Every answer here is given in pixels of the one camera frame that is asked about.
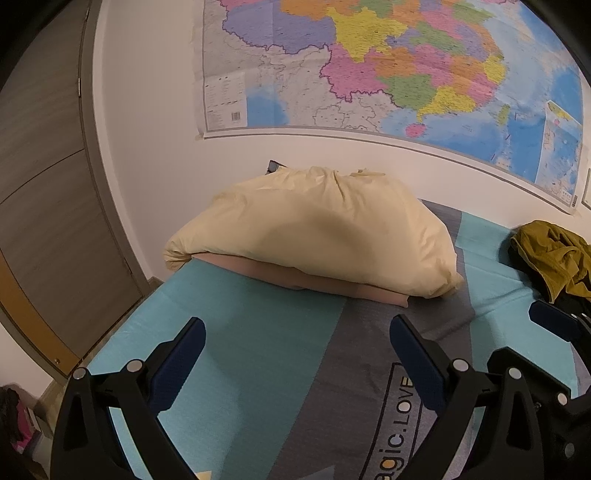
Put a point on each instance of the grey wooden door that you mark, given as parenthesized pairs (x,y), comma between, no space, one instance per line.
(46,207)

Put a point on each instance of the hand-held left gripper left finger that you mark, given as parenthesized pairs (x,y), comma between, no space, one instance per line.
(180,364)

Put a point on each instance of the colourful wall map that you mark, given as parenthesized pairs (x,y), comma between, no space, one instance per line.
(369,69)

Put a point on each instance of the mustard garment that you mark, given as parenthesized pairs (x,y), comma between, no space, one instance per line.
(549,258)

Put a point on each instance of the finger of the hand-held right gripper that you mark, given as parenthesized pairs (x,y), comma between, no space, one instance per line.
(551,316)
(542,378)

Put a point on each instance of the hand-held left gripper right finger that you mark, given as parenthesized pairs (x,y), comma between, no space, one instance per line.
(415,364)

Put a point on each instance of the cream garment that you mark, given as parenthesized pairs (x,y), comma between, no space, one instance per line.
(323,230)

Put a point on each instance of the pink garment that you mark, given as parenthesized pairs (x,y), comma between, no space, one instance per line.
(286,277)

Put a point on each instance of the dark cloth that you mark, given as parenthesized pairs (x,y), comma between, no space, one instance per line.
(9,410)

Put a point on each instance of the small black object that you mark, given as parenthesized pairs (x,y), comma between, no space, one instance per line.
(275,166)

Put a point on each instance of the teal grey printed bed sheet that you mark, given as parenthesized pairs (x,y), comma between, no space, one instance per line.
(277,369)

